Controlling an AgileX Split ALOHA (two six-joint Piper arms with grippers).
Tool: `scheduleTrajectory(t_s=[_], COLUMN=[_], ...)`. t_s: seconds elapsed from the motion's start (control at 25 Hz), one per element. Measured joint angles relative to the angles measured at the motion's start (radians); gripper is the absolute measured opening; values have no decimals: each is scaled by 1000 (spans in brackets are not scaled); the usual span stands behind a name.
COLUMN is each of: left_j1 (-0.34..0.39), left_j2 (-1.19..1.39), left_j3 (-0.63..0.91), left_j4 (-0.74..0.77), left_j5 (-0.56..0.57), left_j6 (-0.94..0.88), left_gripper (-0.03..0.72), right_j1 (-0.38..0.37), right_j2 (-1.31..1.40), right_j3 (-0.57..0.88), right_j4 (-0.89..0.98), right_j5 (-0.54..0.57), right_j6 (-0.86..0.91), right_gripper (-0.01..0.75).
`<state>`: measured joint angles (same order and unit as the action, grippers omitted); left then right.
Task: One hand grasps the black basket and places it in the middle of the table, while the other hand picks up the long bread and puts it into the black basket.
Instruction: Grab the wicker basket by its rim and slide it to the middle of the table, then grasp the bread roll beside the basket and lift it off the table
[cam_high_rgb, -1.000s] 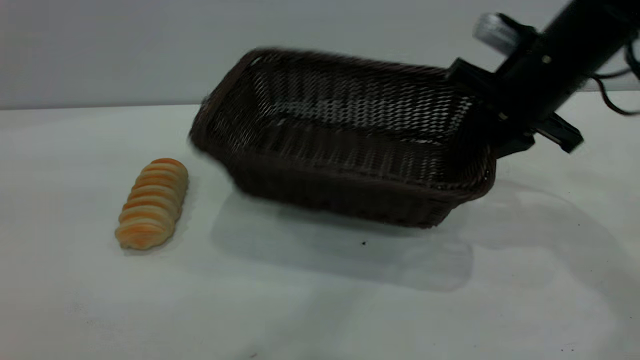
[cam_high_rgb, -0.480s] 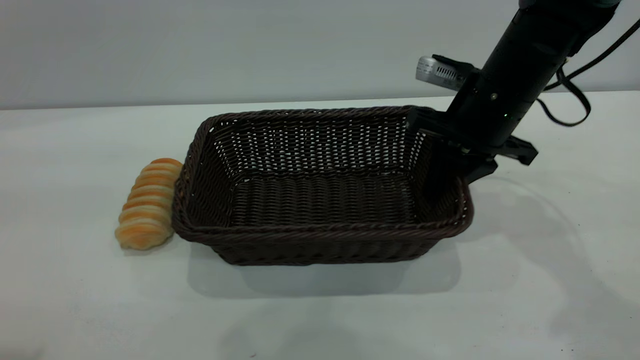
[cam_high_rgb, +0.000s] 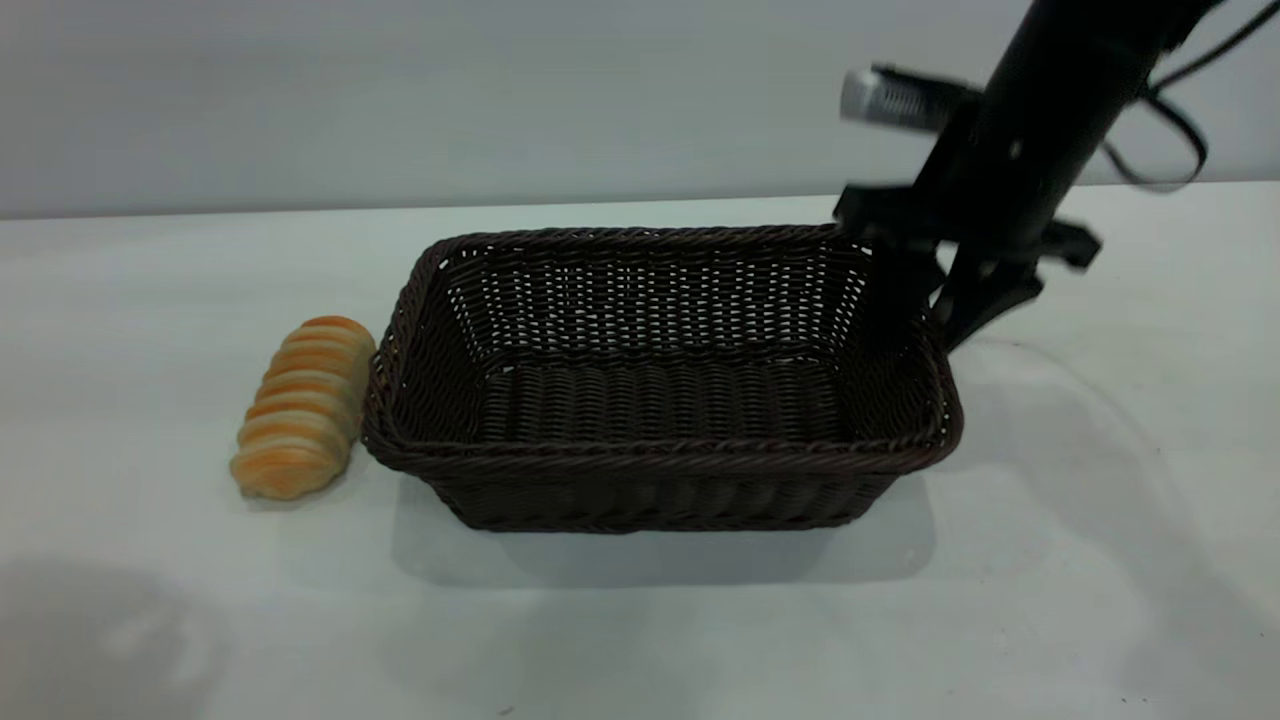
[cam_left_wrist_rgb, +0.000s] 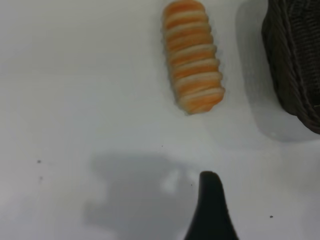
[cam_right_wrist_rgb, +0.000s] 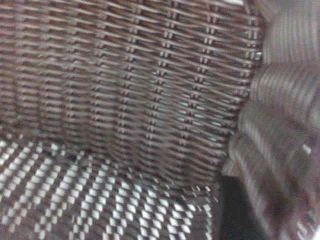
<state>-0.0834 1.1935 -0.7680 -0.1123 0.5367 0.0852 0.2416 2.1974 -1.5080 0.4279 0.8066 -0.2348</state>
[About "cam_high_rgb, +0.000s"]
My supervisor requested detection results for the black woven wicker basket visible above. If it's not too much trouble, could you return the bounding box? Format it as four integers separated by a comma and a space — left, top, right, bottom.
360, 224, 966, 535

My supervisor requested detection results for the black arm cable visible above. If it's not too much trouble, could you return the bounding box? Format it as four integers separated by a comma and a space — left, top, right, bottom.
1100, 0, 1280, 193

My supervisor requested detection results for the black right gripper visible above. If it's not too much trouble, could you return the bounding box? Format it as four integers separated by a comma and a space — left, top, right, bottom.
834, 88, 1143, 353

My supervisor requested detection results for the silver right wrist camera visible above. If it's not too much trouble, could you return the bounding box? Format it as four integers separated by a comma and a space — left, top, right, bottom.
840, 64, 987, 137

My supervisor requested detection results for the striped orange bread roll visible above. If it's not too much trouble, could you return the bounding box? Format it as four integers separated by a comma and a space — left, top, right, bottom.
229, 315, 378, 501

